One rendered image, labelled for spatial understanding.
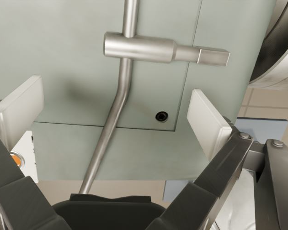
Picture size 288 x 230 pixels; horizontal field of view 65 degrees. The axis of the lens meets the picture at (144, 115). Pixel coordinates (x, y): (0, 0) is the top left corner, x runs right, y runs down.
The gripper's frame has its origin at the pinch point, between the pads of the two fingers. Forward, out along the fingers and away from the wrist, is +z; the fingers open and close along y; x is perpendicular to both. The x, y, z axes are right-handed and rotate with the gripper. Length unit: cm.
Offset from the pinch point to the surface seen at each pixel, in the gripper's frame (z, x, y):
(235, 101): 5.5, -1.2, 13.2
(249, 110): 130, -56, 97
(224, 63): 2.9, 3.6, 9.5
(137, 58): 2.8, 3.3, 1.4
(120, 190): 130, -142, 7
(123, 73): 3.1, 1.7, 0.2
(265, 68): 11.1, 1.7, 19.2
